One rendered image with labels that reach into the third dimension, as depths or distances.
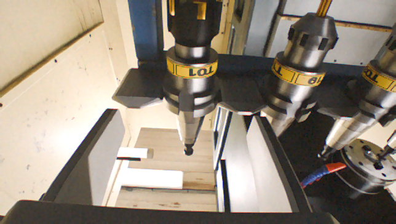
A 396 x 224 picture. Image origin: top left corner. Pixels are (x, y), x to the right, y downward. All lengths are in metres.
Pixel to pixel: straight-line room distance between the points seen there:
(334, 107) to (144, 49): 0.22
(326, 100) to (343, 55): 0.76
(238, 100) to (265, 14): 0.66
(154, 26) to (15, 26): 0.49
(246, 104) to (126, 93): 0.12
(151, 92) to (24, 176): 0.55
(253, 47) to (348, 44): 0.39
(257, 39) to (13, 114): 0.85
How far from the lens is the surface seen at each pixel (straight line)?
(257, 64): 0.25
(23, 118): 0.66
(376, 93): 0.27
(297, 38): 0.19
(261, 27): 0.84
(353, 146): 0.73
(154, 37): 0.22
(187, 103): 0.19
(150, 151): 1.04
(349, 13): 0.93
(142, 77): 0.22
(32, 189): 0.73
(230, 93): 0.20
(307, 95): 0.21
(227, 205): 1.07
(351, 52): 1.01
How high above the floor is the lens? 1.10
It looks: 41 degrees up
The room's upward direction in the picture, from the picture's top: 175 degrees counter-clockwise
